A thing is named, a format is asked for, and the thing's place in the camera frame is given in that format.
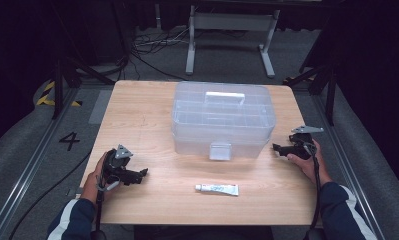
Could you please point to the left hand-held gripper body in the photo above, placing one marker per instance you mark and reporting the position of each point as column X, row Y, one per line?
column 115, row 163

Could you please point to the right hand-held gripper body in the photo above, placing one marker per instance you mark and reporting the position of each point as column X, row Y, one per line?
column 303, row 143

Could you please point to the clear plastic storage box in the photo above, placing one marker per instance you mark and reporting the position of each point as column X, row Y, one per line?
column 222, row 120

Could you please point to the white ointment tube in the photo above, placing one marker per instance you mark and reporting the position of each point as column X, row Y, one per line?
column 218, row 189

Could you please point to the person's right hand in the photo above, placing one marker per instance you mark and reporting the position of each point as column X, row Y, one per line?
column 308, row 166

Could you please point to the person's left hand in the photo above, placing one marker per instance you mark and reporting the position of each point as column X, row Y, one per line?
column 92, row 185

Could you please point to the black tripod stand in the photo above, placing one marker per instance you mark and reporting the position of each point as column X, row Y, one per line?
column 58, row 86
column 330, row 96

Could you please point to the aluminium floor rail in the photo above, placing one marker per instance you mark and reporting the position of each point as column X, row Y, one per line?
column 30, row 170
column 345, row 156

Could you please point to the metal floor bracket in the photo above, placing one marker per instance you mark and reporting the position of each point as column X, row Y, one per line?
column 74, row 192

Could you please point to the grey metal table frame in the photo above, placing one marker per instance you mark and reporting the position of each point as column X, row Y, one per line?
column 232, row 21

